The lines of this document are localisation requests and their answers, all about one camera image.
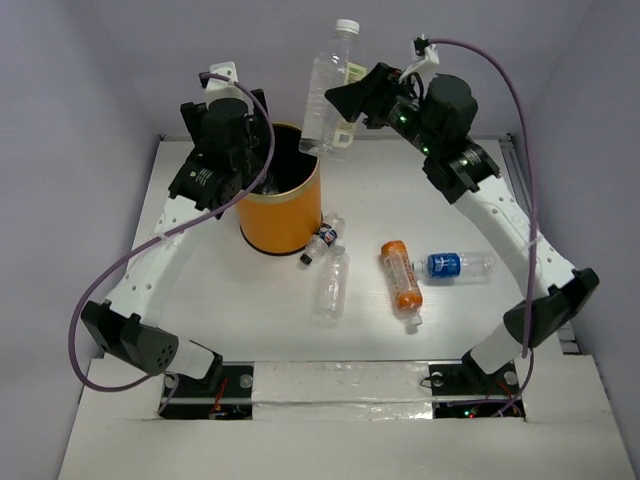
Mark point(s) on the silver foil tape strip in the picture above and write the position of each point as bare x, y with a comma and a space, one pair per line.
340, 391

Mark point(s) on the orange label plastic bottle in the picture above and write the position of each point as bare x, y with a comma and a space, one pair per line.
406, 296

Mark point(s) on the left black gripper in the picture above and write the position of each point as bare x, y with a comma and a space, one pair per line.
258, 107

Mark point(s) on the clear bottle cream label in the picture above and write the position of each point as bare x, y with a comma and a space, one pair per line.
325, 134

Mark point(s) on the small Pepsi label bottle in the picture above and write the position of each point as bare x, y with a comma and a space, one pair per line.
331, 228

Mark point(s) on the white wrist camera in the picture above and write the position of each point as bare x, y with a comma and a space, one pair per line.
425, 60
219, 82

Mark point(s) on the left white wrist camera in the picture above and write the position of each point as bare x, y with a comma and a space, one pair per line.
219, 82

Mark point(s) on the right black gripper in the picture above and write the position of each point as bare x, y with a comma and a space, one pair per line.
376, 90

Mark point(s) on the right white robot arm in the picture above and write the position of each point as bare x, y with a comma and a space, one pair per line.
437, 124

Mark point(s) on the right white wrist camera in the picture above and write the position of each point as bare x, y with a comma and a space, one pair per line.
425, 60

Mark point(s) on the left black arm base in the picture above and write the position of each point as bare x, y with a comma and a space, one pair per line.
229, 397

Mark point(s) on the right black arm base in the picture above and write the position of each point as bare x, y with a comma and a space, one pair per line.
458, 393

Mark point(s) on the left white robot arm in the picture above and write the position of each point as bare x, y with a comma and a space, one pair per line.
125, 324

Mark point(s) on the orange cylindrical bin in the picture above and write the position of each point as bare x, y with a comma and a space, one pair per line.
279, 217

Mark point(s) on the blue label plastic bottle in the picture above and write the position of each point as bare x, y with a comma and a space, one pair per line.
455, 267

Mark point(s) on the clear ribbed plastic bottle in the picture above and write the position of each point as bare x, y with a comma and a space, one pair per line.
330, 294

